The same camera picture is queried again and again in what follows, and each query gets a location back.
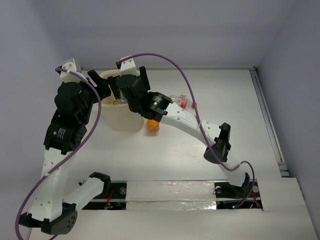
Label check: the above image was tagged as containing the red label clear bottle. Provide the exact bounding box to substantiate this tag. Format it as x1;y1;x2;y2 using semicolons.
169;94;195;110

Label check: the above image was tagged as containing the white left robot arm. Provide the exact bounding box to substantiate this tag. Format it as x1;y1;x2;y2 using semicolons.
14;58;111;239

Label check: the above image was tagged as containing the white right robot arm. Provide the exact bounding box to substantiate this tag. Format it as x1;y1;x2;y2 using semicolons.
111;66;250;196

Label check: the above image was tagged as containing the cream plastic bin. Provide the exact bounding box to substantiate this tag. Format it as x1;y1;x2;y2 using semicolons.
98;69;145;132

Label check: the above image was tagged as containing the orange plastic bottle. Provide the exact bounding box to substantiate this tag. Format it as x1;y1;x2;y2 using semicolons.
146;119;160;136

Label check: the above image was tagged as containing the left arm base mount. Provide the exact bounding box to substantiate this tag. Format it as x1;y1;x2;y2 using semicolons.
83;181;127;211

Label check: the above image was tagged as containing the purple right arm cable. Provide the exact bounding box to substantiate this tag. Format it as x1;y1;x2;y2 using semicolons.
115;52;256;208

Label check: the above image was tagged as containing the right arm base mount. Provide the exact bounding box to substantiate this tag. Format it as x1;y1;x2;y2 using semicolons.
213;173;263;210

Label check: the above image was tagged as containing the aluminium side rail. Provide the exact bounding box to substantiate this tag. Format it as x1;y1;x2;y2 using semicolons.
249;67;291;178

